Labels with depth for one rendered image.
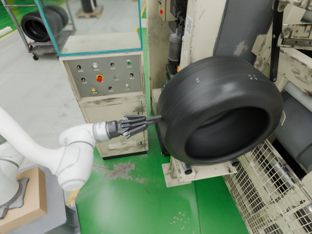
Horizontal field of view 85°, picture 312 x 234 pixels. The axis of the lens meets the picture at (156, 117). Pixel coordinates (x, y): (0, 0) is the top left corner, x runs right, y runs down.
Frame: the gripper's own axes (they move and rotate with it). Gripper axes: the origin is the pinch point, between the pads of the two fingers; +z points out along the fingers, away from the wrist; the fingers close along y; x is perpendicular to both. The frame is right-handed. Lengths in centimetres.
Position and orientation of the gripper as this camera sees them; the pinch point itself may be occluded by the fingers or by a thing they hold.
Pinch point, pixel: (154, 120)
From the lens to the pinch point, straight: 76.9
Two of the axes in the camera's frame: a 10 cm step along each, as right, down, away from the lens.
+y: -1.8, -7.0, 6.9
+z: 9.7, -2.2, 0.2
